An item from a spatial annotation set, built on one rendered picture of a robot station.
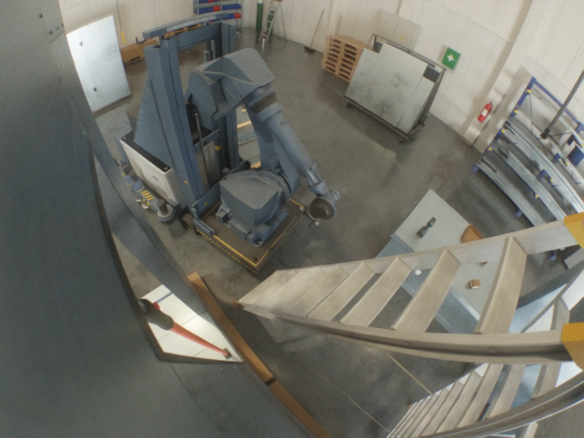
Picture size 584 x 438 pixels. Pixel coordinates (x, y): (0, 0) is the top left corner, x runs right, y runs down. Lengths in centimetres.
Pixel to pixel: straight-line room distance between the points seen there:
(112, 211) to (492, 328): 106
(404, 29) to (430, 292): 643
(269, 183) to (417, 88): 343
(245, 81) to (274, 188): 87
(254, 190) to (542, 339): 182
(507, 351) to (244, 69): 153
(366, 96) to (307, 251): 328
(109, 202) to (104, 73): 545
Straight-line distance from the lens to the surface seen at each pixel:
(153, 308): 58
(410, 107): 468
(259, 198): 183
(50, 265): 23
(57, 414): 15
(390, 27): 695
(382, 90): 481
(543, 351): 52
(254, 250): 233
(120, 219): 93
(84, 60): 609
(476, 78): 656
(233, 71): 146
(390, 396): 278
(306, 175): 158
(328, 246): 284
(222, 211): 243
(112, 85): 630
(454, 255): 82
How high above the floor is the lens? 243
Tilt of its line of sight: 56 degrees down
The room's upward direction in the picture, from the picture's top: 11 degrees clockwise
